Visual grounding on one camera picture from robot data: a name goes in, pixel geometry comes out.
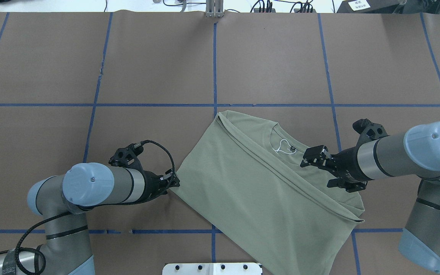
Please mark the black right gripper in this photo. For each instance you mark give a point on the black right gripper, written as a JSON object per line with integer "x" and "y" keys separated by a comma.
{"x": 347, "y": 167}

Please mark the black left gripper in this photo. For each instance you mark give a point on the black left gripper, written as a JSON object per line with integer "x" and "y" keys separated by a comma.
{"x": 151, "y": 186}

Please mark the olive green long-sleeve shirt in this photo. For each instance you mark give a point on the olive green long-sleeve shirt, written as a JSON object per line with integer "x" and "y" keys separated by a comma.
{"x": 244, "y": 177}

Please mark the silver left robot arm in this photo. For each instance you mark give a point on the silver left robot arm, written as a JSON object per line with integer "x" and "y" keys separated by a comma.
{"x": 60, "y": 243}

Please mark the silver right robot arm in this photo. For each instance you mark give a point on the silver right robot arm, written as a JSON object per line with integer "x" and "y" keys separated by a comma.
{"x": 378, "y": 155}

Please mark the black box with label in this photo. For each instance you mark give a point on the black box with label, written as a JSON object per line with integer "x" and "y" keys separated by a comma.
{"x": 370, "y": 6}

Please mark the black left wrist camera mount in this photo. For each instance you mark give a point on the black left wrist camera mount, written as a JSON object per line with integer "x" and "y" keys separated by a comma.
{"x": 127, "y": 157}

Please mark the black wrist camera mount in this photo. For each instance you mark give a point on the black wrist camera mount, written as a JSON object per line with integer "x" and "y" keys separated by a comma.
{"x": 368, "y": 131}
{"x": 127, "y": 157}

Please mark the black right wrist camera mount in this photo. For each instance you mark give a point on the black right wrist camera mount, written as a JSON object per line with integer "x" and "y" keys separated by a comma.
{"x": 368, "y": 131}

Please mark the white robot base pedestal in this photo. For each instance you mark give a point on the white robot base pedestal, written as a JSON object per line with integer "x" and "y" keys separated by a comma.
{"x": 226, "y": 268}

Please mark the aluminium frame post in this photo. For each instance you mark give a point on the aluminium frame post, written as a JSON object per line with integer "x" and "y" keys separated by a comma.
{"x": 214, "y": 9}

